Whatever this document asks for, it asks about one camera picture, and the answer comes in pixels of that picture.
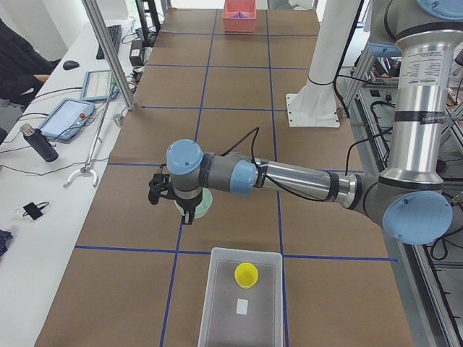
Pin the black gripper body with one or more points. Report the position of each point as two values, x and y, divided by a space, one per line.
187 206

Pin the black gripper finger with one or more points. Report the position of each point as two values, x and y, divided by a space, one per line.
187 219

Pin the pale green bowl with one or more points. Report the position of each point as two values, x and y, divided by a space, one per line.
205 204

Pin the yellow plastic cup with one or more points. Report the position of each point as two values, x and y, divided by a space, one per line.
246 275

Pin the purple microfiber cloth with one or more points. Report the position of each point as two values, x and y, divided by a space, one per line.
239 15

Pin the translucent white plastic bin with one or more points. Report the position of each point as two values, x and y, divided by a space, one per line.
236 316

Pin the white label in bin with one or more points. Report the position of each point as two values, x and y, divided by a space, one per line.
242 306

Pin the long reacher grabber tool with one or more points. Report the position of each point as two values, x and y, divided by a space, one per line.
87 169

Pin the lower blue teach pendant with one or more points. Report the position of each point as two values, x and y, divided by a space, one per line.
66 120

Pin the blue teach pendant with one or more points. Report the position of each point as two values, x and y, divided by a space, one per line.
96 85
66 120

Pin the upper blue teach pendant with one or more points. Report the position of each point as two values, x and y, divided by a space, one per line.
96 85

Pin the small black pouch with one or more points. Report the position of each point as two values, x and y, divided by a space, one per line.
35 211

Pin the black power brick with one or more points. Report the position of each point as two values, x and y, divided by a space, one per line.
137 53

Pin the black water bottle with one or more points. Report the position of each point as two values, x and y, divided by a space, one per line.
38 142

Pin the black computer mouse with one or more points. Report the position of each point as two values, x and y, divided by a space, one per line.
70 64

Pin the pink plastic tray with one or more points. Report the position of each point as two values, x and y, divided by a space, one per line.
239 25

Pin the seated person in black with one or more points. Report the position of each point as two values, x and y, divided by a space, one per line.
23 69

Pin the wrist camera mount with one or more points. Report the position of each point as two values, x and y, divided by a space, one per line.
160 187

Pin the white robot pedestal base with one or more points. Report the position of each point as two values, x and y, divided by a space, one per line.
315 104

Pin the aluminium frame post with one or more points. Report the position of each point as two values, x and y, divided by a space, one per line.
103 38

